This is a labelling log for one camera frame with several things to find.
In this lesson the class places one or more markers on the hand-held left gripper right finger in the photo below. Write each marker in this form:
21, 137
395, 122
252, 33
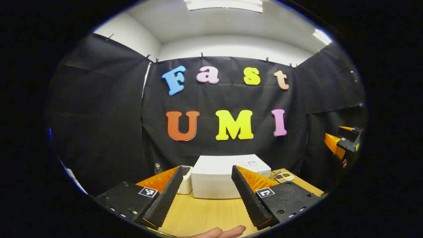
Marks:
249, 201

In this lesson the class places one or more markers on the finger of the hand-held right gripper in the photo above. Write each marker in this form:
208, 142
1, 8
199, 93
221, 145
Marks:
352, 131
333, 143

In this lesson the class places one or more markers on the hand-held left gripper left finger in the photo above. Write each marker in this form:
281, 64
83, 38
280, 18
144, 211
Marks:
165, 201

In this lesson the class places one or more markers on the white microwave oven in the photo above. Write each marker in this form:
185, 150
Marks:
214, 178

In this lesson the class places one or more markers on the white lidded container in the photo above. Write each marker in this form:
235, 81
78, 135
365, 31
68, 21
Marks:
186, 181

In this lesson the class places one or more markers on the clear water bottle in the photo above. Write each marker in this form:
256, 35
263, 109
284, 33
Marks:
158, 169

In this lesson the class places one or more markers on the white divided seasoning tray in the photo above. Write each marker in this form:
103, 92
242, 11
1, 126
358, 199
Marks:
286, 177

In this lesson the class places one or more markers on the ceiling light panel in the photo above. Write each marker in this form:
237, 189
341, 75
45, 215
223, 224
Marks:
224, 5
322, 36

